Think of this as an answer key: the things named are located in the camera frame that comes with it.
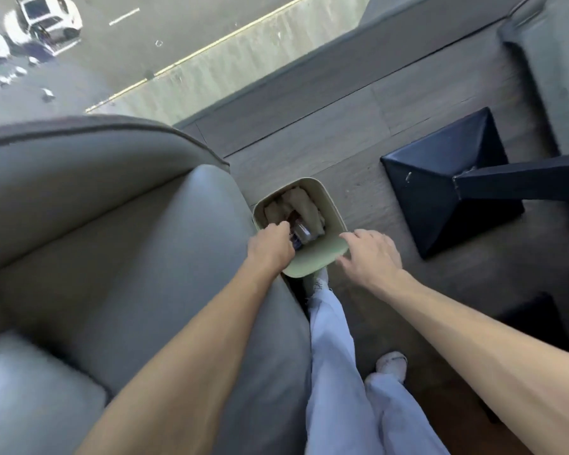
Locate person's left forearm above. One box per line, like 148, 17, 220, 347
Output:
75, 260, 285, 455

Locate dark drink can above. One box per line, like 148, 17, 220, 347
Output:
288, 210, 315, 252

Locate grey upholstered armchair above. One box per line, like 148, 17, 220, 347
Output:
497, 0, 569, 172

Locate black pyramid table base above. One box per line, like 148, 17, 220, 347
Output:
380, 107, 526, 260

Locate black table post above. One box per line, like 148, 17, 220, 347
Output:
452, 154, 569, 202

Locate person's right forearm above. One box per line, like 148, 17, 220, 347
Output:
377, 269, 569, 455

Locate white shoe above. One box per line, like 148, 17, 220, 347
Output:
303, 267, 331, 300
364, 351, 408, 385

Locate pale green waste bin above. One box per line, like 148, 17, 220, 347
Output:
252, 177, 351, 279

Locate crumpled beige paper waste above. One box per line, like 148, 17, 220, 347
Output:
264, 184, 326, 240

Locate person's left hand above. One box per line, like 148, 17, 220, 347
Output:
248, 221, 297, 276

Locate grey leather sofa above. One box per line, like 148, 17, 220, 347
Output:
0, 115, 314, 455

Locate person's right hand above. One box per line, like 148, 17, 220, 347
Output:
335, 229, 404, 292

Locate light blue trousers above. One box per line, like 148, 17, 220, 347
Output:
305, 278, 452, 455

